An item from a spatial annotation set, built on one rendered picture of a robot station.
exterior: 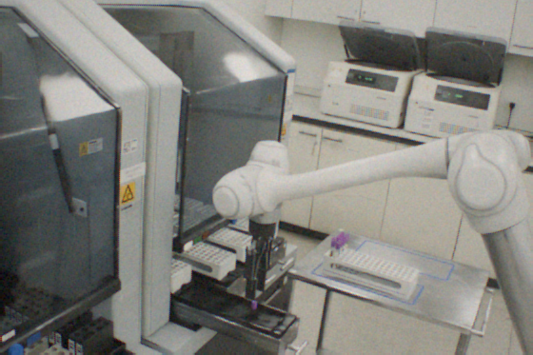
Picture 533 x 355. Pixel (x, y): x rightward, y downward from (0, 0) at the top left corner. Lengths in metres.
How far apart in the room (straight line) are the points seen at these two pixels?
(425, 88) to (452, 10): 0.56
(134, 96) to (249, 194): 0.34
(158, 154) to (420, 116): 2.48
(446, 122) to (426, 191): 0.47
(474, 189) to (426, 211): 2.70
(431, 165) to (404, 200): 2.48
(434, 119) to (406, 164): 2.32
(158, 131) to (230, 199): 0.25
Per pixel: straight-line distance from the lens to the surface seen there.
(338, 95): 3.78
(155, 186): 1.41
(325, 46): 4.45
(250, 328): 1.56
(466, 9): 3.85
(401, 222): 3.83
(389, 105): 3.67
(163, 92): 1.36
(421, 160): 1.32
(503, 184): 1.08
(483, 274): 2.08
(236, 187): 1.27
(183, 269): 1.69
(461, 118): 3.61
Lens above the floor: 1.67
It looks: 16 degrees down
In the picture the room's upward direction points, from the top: 6 degrees clockwise
